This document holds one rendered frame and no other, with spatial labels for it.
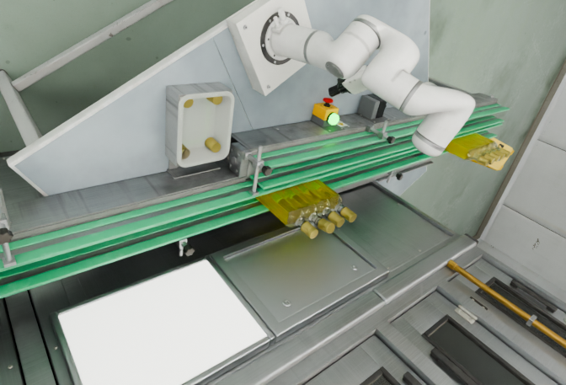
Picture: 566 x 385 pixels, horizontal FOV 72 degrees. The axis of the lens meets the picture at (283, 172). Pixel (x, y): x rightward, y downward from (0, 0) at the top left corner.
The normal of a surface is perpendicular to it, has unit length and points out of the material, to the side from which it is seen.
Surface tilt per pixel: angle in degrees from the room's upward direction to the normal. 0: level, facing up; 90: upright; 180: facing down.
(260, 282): 90
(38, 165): 0
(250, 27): 5
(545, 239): 90
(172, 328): 90
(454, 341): 90
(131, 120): 0
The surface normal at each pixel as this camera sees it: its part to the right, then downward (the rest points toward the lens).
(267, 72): 0.64, 0.40
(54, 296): 0.16, -0.86
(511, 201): -0.77, 0.20
